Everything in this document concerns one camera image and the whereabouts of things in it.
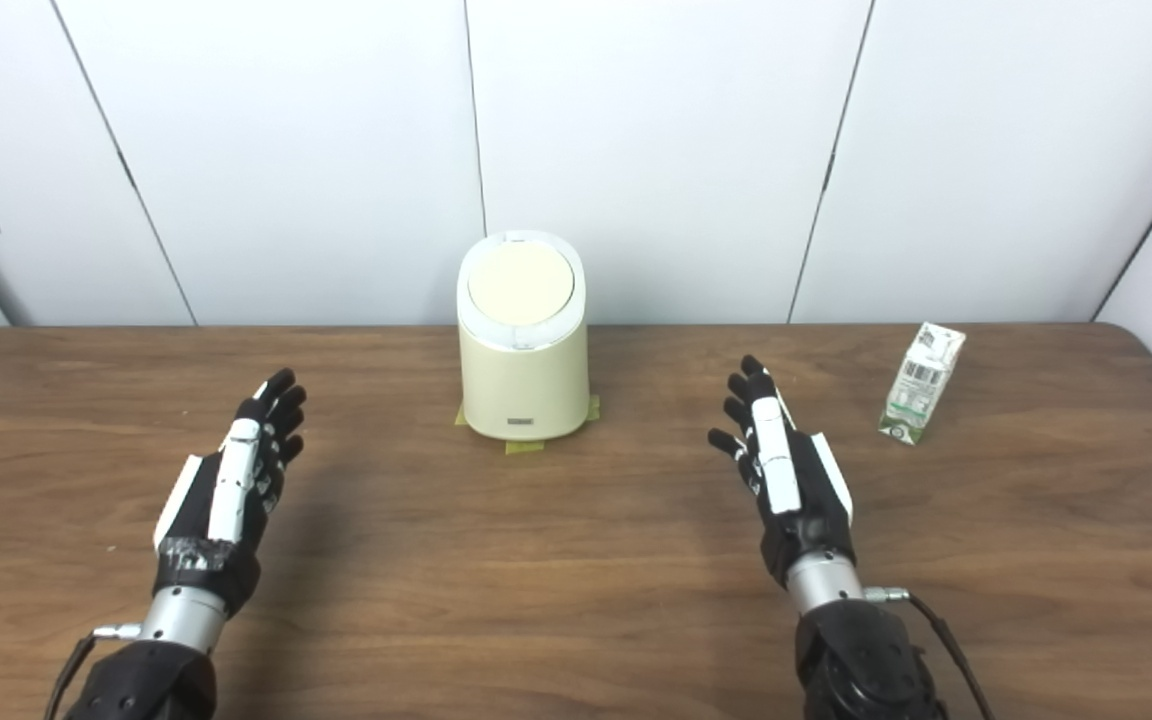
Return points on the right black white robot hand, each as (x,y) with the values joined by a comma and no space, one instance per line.
(801,500)

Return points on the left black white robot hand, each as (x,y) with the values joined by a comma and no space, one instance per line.
(201,520)

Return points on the white green milk carton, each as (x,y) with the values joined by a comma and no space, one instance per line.
(918,385)

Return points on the cream-colored round bin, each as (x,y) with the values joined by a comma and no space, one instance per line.
(524,385)

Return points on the cream round bin lid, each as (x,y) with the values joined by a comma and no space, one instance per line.
(520,283)

